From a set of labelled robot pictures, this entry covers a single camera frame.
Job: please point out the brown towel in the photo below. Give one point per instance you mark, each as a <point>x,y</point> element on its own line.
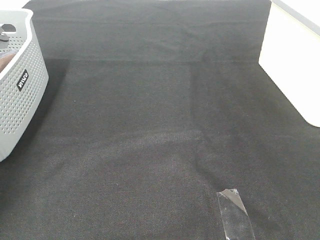
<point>3,63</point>

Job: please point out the white plastic storage box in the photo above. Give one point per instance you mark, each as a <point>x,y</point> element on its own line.
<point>290,54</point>

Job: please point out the clear adhesive tape strip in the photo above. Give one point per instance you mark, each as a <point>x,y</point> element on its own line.
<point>235,219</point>

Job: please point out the black table cloth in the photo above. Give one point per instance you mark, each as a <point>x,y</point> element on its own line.
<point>153,107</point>

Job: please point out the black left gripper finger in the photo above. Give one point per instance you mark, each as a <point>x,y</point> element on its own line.
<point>4,39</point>

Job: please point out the grey perforated laundry basket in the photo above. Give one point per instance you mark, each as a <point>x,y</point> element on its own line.
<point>23,81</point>

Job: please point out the grey cloth in basket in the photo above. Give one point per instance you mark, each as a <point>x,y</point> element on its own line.
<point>8,54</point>

